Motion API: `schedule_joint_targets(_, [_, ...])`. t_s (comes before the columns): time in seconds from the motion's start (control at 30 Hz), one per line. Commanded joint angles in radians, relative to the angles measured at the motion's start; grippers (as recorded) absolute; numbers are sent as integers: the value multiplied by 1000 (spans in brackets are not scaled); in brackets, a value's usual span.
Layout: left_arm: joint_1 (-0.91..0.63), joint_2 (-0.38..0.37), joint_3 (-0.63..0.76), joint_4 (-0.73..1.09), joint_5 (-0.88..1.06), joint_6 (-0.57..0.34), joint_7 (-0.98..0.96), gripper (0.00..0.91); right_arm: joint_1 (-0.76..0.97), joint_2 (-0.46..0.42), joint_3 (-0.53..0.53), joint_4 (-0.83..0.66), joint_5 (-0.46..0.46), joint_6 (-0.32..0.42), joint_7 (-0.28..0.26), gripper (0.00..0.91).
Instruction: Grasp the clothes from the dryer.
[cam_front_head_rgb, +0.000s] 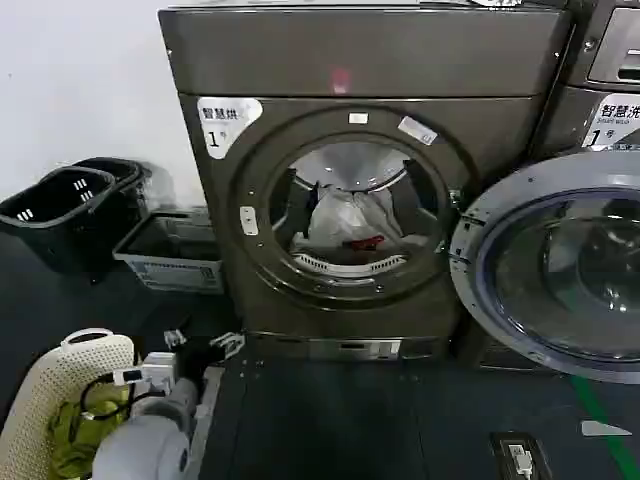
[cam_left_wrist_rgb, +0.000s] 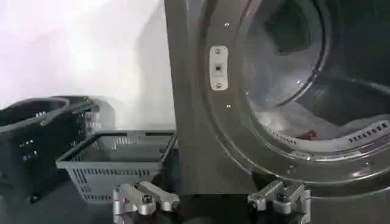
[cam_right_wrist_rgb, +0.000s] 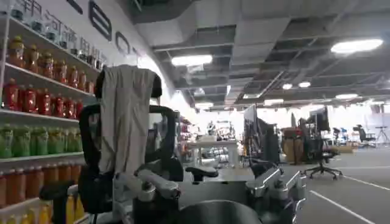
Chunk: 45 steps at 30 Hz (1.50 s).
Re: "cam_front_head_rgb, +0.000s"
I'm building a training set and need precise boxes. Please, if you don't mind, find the grey plastic crate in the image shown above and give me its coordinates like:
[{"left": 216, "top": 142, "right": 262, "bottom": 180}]
[{"left": 111, "top": 211, "right": 224, "bottom": 295}]

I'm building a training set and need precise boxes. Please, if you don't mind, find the red garment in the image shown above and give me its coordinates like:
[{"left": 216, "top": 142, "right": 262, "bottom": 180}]
[{"left": 341, "top": 234, "right": 385, "bottom": 253}]

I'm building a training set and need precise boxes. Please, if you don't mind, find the small black plastic basket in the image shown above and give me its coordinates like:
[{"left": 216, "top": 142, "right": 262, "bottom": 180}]
[{"left": 72, "top": 157, "right": 152, "bottom": 222}]

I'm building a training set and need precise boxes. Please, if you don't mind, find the round glass dryer door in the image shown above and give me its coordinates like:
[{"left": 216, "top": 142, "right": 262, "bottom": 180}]
[{"left": 448, "top": 151, "right": 640, "bottom": 385}]

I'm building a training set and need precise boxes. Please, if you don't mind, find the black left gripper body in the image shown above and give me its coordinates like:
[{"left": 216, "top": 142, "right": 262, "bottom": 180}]
[{"left": 173, "top": 335, "right": 227, "bottom": 391}]

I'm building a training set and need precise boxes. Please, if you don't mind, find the white perforated laundry basket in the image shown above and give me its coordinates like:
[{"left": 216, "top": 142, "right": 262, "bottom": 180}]
[{"left": 0, "top": 327, "right": 147, "bottom": 480}]

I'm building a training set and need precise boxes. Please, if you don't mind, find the white garment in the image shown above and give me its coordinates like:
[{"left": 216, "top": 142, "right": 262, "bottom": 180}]
[{"left": 306, "top": 181, "right": 404, "bottom": 249}]

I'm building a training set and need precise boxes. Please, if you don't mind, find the dark blue garment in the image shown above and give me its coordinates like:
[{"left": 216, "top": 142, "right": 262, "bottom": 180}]
[{"left": 293, "top": 182, "right": 322, "bottom": 242}]

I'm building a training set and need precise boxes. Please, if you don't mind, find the grey front-loading dryer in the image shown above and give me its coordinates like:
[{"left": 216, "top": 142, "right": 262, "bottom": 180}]
[{"left": 158, "top": 3, "right": 574, "bottom": 362}]

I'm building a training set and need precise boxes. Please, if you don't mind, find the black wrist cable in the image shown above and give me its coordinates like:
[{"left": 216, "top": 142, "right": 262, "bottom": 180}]
[{"left": 79, "top": 368, "right": 157, "bottom": 422}]

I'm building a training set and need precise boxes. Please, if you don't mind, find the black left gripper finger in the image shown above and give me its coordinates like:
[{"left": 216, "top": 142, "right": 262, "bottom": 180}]
[
  {"left": 208, "top": 331, "right": 247, "bottom": 362},
  {"left": 164, "top": 313, "right": 195, "bottom": 352}
]

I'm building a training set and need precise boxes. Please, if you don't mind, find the green garment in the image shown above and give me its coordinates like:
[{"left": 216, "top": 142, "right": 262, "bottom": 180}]
[{"left": 46, "top": 383, "right": 132, "bottom": 480}]

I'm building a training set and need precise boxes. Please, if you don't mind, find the large black plastic basket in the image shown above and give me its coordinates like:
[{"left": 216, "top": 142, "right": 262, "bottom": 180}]
[{"left": 0, "top": 166, "right": 119, "bottom": 277}]

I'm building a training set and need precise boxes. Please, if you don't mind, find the grey washing machine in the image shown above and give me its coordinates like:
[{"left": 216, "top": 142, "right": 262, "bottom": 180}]
[{"left": 528, "top": 0, "right": 640, "bottom": 372}]

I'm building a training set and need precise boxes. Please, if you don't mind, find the white plug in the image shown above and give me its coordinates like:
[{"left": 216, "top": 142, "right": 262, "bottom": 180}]
[{"left": 506, "top": 441, "right": 535, "bottom": 477}]

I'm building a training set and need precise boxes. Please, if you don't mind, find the black floor socket box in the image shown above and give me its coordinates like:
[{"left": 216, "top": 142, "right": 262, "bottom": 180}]
[{"left": 488, "top": 431, "right": 552, "bottom": 480}]

